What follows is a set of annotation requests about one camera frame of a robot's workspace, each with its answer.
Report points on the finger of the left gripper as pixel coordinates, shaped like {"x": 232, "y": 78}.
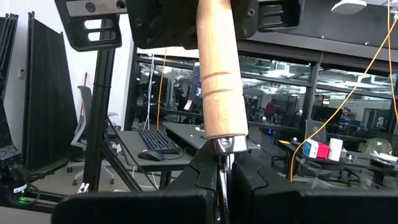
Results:
{"x": 267, "y": 15}
{"x": 161, "y": 25}

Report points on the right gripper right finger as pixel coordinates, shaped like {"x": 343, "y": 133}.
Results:
{"x": 311, "y": 208}

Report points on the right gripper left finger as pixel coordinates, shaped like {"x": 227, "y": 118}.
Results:
{"x": 140, "y": 208}

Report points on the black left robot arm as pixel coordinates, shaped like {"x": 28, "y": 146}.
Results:
{"x": 15, "y": 174}

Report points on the grey office desk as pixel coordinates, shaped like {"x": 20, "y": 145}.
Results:
{"x": 133, "y": 161}

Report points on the black computer mouse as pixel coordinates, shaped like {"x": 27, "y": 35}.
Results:
{"x": 150, "y": 155}

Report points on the small red box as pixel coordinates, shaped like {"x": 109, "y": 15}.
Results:
{"x": 323, "y": 151}

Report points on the blue white box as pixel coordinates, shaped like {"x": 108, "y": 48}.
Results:
{"x": 310, "y": 148}

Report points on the black keyboard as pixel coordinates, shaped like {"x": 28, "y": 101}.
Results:
{"x": 158, "y": 141}

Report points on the white ceiling device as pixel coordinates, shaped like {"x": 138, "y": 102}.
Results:
{"x": 348, "y": 7}

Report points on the green backpack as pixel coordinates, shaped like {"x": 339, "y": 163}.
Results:
{"x": 376, "y": 146}

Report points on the black folding panel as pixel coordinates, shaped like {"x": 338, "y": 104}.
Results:
{"x": 49, "y": 93}
{"x": 7, "y": 62}

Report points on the white office chair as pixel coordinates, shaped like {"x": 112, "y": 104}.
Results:
{"x": 81, "y": 124}

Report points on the black rig post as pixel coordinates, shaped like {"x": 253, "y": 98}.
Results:
{"x": 99, "y": 109}

